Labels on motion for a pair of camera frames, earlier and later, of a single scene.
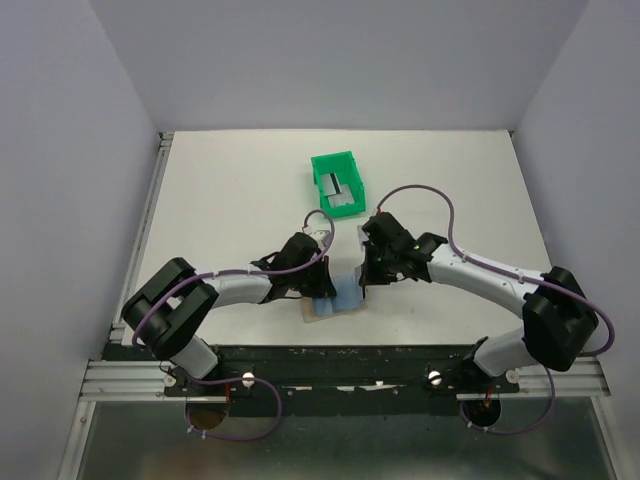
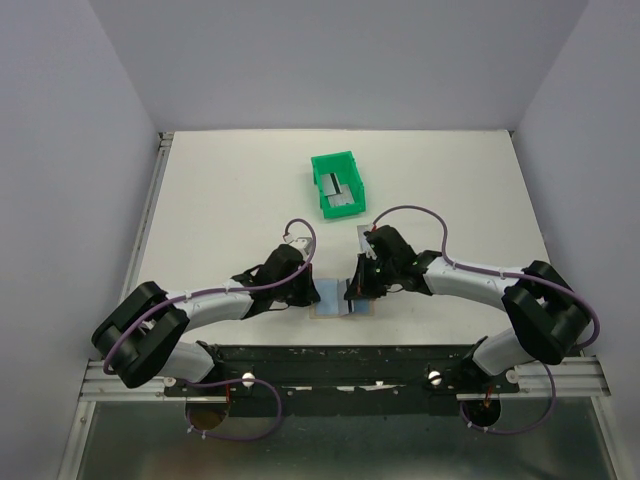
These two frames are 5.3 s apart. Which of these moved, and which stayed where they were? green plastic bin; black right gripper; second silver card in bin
Moved: black right gripper
Stayed: second silver card in bin; green plastic bin
